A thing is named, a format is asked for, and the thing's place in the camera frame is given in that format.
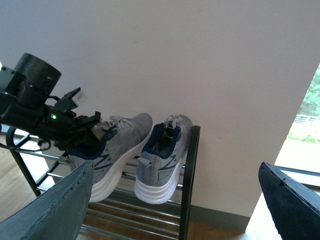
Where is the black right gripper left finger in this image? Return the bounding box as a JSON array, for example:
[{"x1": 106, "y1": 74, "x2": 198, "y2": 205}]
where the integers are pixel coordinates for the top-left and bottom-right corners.
[{"x1": 0, "y1": 160, "x2": 94, "y2": 240}]

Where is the grey knit sneaker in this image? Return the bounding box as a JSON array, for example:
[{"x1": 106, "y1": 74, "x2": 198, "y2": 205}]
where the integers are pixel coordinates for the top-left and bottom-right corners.
[
  {"x1": 134, "y1": 114, "x2": 193, "y2": 205},
  {"x1": 67, "y1": 113, "x2": 154, "y2": 203}
]

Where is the black metal shoe rack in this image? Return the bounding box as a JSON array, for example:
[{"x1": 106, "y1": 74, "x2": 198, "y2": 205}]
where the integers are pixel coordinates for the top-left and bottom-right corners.
[{"x1": 5, "y1": 126, "x2": 200, "y2": 240}]

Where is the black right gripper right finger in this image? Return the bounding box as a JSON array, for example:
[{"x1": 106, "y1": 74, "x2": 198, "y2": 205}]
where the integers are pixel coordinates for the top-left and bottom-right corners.
[{"x1": 258, "y1": 162, "x2": 320, "y2": 240}]

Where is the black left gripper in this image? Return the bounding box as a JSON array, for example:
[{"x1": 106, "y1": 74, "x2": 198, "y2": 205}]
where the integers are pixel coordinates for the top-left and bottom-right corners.
[{"x1": 0, "y1": 53, "x2": 103, "y2": 154}]

